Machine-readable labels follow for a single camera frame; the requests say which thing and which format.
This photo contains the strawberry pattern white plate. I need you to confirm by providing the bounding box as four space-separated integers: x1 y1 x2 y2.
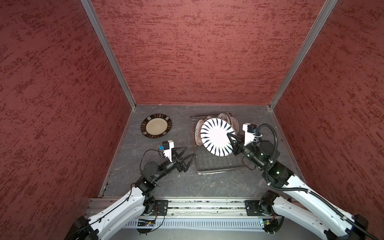
218 113 232 125

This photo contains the aluminium front rail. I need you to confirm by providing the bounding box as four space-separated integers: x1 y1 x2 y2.
85 197 328 232

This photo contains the red rimmed white plate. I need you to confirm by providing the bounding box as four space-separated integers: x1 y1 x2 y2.
230 114 239 134

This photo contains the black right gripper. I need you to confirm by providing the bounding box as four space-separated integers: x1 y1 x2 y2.
226 132 266 170

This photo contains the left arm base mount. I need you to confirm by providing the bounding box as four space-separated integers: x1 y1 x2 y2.
143 197 169 216

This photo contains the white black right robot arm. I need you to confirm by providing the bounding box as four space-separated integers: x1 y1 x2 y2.
227 132 377 240

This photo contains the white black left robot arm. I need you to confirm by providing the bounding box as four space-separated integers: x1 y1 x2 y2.
65 146 196 240

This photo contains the aluminium corner post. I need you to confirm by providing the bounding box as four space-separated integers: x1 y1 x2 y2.
81 0 137 110
269 0 338 111

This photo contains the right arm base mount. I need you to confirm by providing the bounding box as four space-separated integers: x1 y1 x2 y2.
244 191 280 217

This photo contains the red patterned white plate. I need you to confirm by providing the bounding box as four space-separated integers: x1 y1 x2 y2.
195 119 205 147

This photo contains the aluminium right corner post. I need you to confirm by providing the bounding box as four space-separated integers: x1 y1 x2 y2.
269 0 338 111

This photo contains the black corrugated right cable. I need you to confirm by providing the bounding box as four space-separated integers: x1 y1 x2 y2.
254 123 380 240

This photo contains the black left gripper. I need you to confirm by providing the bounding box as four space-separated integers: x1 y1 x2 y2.
153 145 196 182

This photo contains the chrome wire dish rack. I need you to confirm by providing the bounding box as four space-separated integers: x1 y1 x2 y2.
190 113 245 175

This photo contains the black white sunburst plate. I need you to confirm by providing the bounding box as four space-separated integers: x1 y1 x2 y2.
201 118 236 157

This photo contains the left green circuit board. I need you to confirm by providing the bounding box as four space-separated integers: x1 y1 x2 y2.
136 219 157 235

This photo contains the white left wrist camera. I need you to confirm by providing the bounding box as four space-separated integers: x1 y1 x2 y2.
159 140 175 163

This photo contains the aluminium left corner post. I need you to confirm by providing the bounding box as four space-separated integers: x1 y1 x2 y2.
81 0 137 110

